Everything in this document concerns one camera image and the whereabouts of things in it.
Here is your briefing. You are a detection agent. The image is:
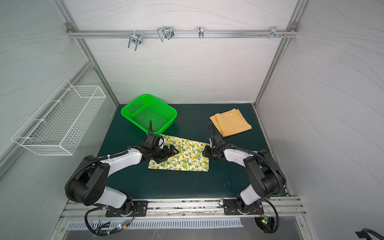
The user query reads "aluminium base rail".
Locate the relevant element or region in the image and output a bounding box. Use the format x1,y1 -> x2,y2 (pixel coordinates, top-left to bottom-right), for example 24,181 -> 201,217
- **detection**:
59,197 -> 307,221

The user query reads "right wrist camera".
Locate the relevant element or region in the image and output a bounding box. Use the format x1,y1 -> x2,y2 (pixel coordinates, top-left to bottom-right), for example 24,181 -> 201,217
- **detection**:
210,133 -> 226,149

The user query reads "aluminium top crossbar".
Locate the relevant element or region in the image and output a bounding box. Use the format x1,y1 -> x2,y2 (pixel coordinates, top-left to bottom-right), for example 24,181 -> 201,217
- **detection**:
67,29 -> 298,39

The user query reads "metal U-bolt clamp middle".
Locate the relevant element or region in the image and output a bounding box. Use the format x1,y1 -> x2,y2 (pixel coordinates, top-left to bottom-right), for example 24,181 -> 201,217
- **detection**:
157,26 -> 175,42

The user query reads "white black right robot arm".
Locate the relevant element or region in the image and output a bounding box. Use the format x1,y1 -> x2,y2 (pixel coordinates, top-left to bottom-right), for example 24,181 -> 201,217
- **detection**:
203,123 -> 287,214

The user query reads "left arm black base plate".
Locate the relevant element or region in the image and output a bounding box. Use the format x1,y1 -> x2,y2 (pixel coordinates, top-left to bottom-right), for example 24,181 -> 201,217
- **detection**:
106,200 -> 149,218

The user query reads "metal ring clamp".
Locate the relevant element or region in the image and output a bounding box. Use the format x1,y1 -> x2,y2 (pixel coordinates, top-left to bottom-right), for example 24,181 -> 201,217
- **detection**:
198,27 -> 204,39

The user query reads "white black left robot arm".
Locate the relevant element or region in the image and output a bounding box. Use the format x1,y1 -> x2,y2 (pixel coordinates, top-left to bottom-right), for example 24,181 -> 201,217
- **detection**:
65,121 -> 179,210

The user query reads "lemon print skirt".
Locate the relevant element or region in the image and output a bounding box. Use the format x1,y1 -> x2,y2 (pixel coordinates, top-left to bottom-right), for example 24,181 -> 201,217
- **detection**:
148,135 -> 210,172

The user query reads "yellow tan skirt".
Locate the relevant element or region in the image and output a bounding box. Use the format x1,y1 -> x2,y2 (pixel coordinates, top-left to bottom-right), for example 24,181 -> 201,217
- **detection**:
210,109 -> 252,137

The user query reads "white vent strip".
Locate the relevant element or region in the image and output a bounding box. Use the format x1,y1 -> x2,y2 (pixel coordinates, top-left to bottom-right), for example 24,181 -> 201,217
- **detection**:
67,218 -> 244,231

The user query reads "metal u-bolt clamp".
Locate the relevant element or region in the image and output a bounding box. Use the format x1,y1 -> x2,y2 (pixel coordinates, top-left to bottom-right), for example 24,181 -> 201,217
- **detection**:
128,32 -> 142,51
157,26 -> 175,42

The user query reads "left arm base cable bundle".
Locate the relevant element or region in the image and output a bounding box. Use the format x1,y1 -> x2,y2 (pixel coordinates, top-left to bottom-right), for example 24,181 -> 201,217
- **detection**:
83,206 -> 137,237

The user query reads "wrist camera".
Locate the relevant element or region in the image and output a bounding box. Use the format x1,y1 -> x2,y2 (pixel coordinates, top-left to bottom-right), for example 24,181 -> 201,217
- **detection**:
145,133 -> 164,149
210,133 -> 226,149

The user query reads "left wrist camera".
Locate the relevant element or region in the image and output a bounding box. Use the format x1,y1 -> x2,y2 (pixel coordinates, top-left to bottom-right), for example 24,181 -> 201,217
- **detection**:
145,133 -> 164,149

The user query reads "metal U-bolt clamp left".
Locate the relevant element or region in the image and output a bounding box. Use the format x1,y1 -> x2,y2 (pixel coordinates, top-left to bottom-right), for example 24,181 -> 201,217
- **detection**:
128,32 -> 142,51

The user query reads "aluminium corner frame post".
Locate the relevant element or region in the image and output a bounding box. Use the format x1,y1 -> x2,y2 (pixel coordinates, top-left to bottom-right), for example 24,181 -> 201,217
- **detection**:
254,0 -> 308,108

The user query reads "metal bolt bracket right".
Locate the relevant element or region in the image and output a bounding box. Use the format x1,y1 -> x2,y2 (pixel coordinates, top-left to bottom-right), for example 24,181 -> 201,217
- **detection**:
260,27 -> 287,39

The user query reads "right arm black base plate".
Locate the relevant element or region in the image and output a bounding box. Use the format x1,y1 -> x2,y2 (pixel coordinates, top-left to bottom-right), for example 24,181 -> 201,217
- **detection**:
219,198 -> 264,216

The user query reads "left rear frame post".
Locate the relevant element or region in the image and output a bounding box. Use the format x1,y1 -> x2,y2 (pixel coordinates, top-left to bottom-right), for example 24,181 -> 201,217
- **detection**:
53,0 -> 120,107

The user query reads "white wire wall basket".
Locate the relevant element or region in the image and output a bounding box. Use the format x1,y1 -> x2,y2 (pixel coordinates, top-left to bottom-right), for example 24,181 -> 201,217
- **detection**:
11,80 -> 106,156

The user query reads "green plastic basket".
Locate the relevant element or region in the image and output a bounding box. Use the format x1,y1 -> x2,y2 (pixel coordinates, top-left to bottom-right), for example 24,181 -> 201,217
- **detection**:
121,94 -> 178,135

